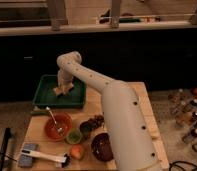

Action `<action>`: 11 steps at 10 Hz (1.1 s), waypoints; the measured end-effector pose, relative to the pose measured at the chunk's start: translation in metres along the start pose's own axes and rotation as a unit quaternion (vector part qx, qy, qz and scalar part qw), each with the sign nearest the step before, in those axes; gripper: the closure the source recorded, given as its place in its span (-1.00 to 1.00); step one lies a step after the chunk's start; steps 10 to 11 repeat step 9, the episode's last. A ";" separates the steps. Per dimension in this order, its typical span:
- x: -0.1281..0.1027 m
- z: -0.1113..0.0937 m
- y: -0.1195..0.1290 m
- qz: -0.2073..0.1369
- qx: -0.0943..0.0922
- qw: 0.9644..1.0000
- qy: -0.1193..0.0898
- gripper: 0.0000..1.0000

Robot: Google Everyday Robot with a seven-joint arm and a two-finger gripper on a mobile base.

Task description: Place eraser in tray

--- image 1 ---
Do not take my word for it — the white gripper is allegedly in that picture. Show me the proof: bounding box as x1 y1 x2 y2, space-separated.
53 83 74 96

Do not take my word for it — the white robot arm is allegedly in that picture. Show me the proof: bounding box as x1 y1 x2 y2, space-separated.
57 51 162 171

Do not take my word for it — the green plastic tray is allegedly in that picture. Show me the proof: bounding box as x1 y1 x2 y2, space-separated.
33 75 86 109

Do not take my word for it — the orange bowl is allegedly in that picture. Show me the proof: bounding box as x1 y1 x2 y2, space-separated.
44 113 72 141

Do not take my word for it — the metal spoon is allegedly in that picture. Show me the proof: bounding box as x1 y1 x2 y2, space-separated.
46 106 63 134

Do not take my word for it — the dark grape bunch toy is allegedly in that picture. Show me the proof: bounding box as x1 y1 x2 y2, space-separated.
79 115 104 139

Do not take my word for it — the wooden railing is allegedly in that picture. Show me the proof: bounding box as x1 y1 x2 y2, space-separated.
0 0 197 36

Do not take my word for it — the orange toy fruit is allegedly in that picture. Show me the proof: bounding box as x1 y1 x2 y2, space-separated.
70 144 85 160

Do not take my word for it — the black stand left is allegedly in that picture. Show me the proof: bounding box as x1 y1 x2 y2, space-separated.
0 127 11 171

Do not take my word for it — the spice bottle rack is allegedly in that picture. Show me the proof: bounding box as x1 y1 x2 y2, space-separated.
168 88 197 145

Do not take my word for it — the white handled brush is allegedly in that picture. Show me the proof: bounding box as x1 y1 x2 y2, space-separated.
21 149 70 167

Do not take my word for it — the black cable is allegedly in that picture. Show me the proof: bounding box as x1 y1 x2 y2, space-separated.
168 160 197 171

